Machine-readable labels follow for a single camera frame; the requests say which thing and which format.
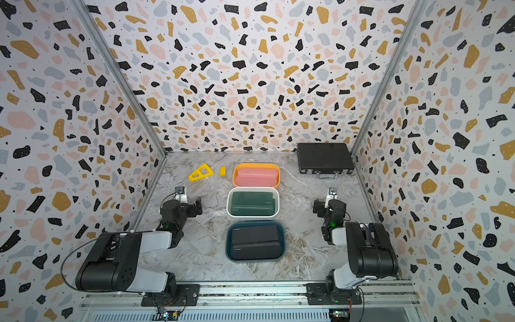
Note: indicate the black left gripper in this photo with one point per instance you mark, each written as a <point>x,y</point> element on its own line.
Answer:
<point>191,212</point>

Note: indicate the yellow storage box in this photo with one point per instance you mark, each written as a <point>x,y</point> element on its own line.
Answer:
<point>257,165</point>

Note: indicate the pink pencil case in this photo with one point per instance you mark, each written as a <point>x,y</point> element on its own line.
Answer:
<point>256,177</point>

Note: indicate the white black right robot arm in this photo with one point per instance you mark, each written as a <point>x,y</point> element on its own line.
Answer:
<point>370,255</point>

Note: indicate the black briefcase with metal latches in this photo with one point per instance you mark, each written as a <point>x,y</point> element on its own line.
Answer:
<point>324,158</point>

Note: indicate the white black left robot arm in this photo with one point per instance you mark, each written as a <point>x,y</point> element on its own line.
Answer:
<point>112,263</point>

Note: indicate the yellow triangular ruler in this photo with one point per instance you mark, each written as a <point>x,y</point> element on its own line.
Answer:
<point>204,171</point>

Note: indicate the green pencil case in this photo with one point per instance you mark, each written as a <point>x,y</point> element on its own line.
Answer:
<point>252,203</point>

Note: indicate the teal storage box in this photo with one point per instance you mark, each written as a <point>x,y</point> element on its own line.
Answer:
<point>281,231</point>

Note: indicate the dark grey pencil case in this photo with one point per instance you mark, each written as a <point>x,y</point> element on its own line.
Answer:
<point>254,234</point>
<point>256,251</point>

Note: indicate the small yellow block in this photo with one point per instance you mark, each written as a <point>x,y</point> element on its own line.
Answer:
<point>223,171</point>

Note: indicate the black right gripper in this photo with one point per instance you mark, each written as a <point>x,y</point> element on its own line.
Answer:
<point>322,206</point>

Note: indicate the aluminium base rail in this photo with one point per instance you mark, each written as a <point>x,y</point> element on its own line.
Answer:
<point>381,300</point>

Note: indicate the white storage box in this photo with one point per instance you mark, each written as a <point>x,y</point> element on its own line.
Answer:
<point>254,188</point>

